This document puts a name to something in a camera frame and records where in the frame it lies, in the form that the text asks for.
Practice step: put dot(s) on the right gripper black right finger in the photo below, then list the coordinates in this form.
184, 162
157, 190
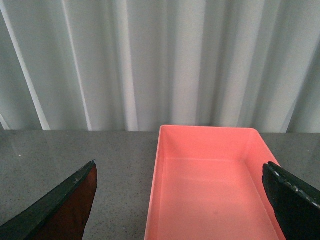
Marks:
295, 203

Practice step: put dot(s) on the pink plastic bin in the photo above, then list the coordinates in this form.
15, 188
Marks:
207, 185

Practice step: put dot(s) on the white pleated curtain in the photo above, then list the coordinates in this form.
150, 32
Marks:
135, 65

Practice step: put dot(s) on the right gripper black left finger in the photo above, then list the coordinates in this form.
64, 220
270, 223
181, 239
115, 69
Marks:
62, 214

